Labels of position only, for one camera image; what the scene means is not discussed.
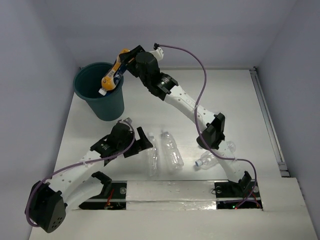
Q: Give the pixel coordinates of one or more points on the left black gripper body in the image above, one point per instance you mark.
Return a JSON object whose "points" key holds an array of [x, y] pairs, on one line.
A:
{"points": [[136, 145]]}

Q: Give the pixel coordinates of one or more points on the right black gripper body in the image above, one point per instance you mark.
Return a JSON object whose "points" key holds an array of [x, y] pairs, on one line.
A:
{"points": [[133, 68]]}

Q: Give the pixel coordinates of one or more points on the clear crushed bottle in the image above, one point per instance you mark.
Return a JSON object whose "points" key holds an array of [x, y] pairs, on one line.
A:
{"points": [[171, 152], [153, 156]]}

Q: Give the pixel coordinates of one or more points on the orange juice bottle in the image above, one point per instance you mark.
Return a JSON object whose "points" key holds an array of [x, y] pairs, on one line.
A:
{"points": [[111, 79]]}

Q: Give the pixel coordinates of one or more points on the clear bottle blue cap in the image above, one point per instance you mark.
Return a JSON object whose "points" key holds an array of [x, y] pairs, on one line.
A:
{"points": [[207, 160]]}

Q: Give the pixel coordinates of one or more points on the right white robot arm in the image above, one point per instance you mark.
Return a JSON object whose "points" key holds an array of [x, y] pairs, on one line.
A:
{"points": [[210, 126]]}

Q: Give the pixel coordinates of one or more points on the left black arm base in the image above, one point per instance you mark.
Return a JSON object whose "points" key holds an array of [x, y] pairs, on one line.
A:
{"points": [[111, 197]]}

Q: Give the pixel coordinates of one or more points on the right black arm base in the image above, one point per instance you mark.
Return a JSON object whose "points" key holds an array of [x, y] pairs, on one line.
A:
{"points": [[242, 195]]}

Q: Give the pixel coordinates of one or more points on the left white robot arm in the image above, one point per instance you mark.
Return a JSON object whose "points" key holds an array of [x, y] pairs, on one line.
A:
{"points": [[52, 197]]}

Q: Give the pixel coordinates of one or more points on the dark green plastic bin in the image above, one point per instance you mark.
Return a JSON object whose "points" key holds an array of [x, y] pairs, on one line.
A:
{"points": [[86, 86]]}

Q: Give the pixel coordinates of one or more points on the silver tape strip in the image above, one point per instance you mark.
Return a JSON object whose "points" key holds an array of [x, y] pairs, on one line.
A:
{"points": [[170, 195]]}

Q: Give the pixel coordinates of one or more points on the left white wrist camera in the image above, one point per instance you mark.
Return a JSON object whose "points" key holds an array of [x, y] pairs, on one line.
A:
{"points": [[127, 121]]}

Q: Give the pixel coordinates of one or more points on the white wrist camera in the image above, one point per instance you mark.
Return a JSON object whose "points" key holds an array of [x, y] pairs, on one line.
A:
{"points": [[127, 121], [157, 52]]}

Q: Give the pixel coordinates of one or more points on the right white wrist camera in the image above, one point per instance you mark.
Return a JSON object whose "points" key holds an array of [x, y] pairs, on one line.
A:
{"points": [[157, 52]]}

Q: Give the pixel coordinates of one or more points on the metal side rail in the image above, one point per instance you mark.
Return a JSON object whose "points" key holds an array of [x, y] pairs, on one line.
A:
{"points": [[284, 171]]}

